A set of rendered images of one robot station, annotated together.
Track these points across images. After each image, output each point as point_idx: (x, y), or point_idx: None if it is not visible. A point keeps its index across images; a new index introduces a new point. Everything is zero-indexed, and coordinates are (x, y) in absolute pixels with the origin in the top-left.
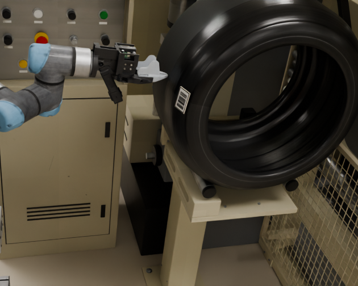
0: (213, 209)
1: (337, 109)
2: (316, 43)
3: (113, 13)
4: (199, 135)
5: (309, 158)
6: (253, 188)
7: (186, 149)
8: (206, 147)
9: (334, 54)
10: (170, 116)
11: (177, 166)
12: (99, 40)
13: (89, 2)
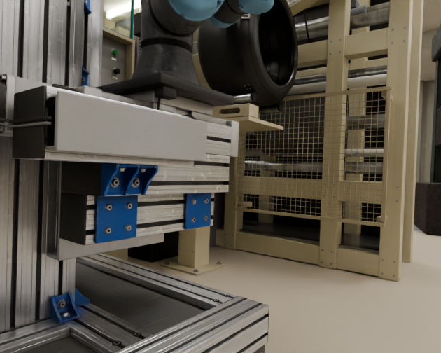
0: (256, 111)
1: (280, 72)
2: (285, 4)
3: (120, 54)
4: (255, 38)
5: (288, 80)
6: (272, 96)
7: (248, 50)
8: (258, 49)
9: (290, 15)
10: (236, 28)
11: (214, 106)
12: (111, 71)
13: (106, 41)
